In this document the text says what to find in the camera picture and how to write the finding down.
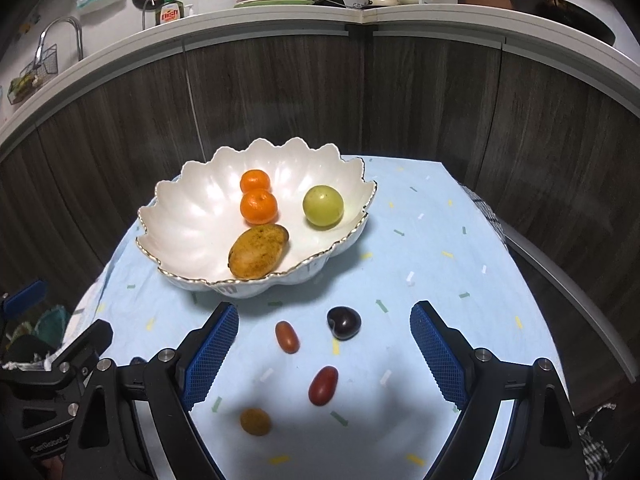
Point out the light blue patterned tablecloth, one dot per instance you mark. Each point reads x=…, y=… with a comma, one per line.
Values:
x=425, y=260

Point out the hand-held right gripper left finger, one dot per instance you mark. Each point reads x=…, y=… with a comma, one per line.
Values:
x=210, y=355

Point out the brown longan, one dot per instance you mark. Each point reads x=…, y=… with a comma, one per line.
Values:
x=255, y=421

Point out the white kitchen countertop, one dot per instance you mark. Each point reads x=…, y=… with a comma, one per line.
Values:
x=450, y=22

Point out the yellow mango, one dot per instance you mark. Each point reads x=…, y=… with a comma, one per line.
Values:
x=258, y=251

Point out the white scalloped bowl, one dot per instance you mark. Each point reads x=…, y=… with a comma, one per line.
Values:
x=200, y=220

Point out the steel kitchen faucet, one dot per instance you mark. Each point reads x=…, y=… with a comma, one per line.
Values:
x=79, y=40

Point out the black wok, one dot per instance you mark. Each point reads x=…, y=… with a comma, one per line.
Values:
x=560, y=7

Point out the small brown-red date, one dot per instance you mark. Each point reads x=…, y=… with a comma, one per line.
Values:
x=287, y=336

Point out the blue pump bottle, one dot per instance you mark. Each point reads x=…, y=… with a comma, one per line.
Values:
x=189, y=10

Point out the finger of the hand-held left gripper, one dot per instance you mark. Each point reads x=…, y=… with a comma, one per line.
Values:
x=90, y=339
x=27, y=294

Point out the red grape tomato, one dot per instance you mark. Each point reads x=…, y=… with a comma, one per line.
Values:
x=323, y=385

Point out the green dish soap bottle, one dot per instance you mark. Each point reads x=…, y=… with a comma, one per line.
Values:
x=170, y=10

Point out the green plastic basin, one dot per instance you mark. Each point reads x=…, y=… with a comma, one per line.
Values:
x=275, y=3

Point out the green apple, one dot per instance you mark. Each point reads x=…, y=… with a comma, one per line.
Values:
x=323, y=206

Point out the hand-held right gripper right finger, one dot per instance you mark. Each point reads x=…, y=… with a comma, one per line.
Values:
x=440, y=355

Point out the dark wood kitchen cabinet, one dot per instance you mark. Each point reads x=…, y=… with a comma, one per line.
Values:
x=280, y=95

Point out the grey metal rail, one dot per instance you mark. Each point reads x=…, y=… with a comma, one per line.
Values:
x=575, y=305

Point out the green cloth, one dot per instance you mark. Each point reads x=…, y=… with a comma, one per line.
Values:
x=50, y=322

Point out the tangerine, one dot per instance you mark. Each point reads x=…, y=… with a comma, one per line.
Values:
x=258, y=207
x=254, y=181

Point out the dark purple plum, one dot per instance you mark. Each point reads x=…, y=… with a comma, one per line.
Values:
x=344, y=323

